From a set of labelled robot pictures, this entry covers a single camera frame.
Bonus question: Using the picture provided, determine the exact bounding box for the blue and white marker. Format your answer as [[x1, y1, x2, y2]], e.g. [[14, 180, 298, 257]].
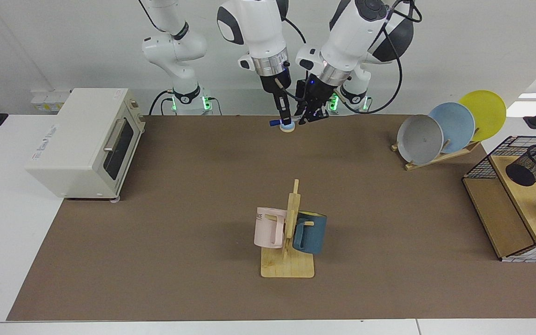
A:
[[269, 116, 306, 127]]

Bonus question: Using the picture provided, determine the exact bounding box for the black mesh pen holder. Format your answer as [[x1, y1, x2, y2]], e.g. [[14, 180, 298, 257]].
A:
[[505, 144, 536, 187]]

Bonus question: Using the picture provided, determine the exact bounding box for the grey plate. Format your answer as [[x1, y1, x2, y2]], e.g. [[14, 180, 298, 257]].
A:
[[397, 114, 444, 166]]

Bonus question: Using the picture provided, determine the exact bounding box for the pink cup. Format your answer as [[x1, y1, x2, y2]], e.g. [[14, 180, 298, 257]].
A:
[[254, 207, 288, 249]]

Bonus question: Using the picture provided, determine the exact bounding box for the dark blue cup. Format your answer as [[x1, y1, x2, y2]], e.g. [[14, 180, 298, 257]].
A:
[[292, 211, 328, 255]]

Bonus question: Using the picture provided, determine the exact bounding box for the wooden plate rack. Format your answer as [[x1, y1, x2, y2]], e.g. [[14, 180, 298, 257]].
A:
[[391, 128, 481, 171]]

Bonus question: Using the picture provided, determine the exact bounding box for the light blue plate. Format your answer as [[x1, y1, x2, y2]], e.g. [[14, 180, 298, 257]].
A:
[[429, 103, 476, 154]]

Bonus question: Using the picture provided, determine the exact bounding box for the wooden cup stand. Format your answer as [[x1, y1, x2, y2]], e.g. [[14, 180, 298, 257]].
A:
[[261, 179, 315, 279]]

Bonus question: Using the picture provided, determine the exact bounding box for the yellow plate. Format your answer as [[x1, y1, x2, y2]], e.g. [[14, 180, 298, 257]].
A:
[[459, 90, 507, 142]]

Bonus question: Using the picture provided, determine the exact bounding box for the brown table cloth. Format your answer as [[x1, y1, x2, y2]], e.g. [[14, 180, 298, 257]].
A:
[[7, 115, 536, 322]]

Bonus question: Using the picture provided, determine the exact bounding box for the pale toaster oven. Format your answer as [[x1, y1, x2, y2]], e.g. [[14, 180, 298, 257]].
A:
[[25, 88, 146, 201]]

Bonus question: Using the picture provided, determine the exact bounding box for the wire basket with wooden floor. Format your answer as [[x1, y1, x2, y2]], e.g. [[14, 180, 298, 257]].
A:
[[462, 136, 536, 263]]

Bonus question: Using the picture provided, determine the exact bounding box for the white wall socket strip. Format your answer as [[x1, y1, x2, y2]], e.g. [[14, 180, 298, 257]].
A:
[[31, 91, 72, 112]]

